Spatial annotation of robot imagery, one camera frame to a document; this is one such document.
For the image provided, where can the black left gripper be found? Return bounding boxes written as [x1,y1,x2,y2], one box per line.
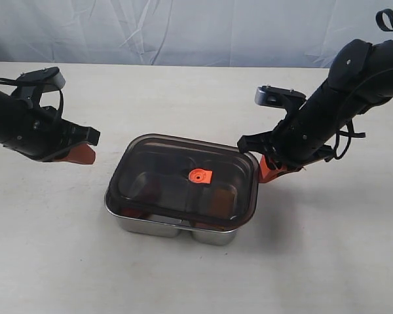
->
[3,107,100,165]

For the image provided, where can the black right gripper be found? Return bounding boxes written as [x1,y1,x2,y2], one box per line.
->
[237,122,334,184]

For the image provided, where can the yellow toy cheese wedge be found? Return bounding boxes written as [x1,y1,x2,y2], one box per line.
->
[209,188,234,219]

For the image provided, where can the dark transparent lunch box lid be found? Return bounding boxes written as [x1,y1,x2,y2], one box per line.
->
[107,133,258,230]

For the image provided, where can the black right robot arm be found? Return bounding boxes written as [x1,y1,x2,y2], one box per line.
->
[238,39,393,183]

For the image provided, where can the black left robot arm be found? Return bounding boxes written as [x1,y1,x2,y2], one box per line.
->
[0,91,100,165]

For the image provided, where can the stainless steel lunch box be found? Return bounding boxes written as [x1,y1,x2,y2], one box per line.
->
[104,190,241,246]

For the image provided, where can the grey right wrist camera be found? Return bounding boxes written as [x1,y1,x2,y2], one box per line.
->
[254,85,306,108]

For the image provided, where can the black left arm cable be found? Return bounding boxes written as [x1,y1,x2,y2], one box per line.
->
[0,77,65,122]

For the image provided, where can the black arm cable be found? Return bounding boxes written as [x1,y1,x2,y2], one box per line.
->
[0,77,65,122]
[332,9,393,161]

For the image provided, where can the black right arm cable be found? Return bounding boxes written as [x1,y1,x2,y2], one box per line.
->
[332,9,393,161]

